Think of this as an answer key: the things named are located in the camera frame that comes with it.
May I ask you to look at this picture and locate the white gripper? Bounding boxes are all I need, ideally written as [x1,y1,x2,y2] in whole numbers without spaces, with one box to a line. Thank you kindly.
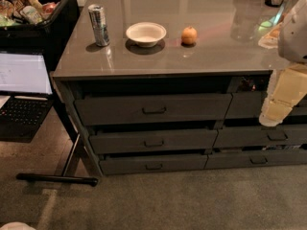
[259,63,307,127]

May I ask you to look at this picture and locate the orange fruit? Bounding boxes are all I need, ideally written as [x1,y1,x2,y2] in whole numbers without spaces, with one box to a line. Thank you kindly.
[181,26,198,45]

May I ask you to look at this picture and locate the white paper bowl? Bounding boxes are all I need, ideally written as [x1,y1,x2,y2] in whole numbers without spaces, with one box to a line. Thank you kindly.
[126,22,166,47]

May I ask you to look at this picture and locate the snack bags in drawer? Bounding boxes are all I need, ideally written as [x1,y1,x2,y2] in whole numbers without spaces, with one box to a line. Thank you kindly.
[237,77,262,92]

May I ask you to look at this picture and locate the white object bottom corner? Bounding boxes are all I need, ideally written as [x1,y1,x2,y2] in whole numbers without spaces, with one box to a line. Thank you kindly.
[0,222,35,230]

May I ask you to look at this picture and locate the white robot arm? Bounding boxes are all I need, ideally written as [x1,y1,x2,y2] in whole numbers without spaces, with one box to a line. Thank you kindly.
[259,0,307,127]

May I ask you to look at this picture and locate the grey drawer cabinet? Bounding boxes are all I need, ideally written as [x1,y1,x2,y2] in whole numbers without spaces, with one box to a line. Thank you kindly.
[54,0,307,174]

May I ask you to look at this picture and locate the open black laptop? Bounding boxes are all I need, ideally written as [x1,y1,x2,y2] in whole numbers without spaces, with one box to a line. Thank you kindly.
[0,52,53,143]

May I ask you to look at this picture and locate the black bin of snacks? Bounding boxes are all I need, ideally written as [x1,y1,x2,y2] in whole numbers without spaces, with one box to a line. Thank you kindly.
[0,0,80,54]

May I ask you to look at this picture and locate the silver drink can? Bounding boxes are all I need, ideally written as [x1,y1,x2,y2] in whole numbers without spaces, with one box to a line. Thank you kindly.
[88,4,109,47]

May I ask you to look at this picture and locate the glass jar of snacks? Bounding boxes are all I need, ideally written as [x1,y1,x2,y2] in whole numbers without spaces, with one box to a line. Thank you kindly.
[258,0,307,62]

